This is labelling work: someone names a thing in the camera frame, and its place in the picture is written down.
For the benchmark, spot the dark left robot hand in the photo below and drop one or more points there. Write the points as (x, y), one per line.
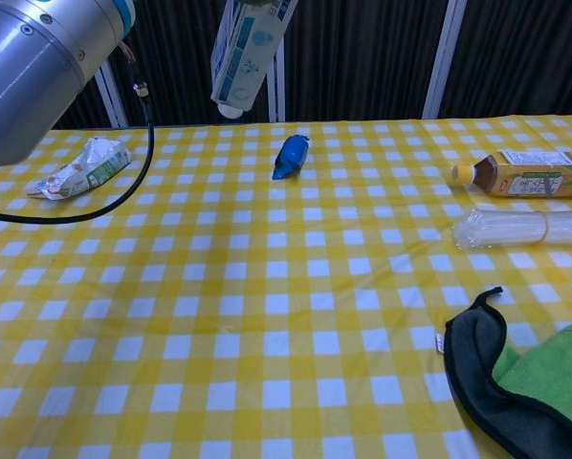
(252, 2)

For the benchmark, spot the white blue toothpaste box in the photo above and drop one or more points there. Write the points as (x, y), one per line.
(248, 52)

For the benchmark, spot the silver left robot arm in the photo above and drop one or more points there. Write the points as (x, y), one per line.
(32, 62)

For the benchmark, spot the white green packet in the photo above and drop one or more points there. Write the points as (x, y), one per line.
(75, 174)

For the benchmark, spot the black pleated curtain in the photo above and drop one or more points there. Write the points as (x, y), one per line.
(362, 57)

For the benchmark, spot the blue twisted plastic wrapper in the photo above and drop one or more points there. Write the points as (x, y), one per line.
(288, 155)

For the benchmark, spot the yellow label tea bottle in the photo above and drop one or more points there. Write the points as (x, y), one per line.
(530, 174)

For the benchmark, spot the yellow white checkered tablecloth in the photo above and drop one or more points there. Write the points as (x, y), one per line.
(286, 334)

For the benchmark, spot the clear plastic straw bundle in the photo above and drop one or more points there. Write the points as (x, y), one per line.
(501, 229)

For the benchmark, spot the grey cloth with black trim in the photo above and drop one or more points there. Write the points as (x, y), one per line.
(472, 354)

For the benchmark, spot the green microfiber cloth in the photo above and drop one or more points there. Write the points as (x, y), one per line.
(554, 363)

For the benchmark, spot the white frame post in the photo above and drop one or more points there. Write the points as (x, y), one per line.
(114, 105)
(441, 57)
(277, 95)

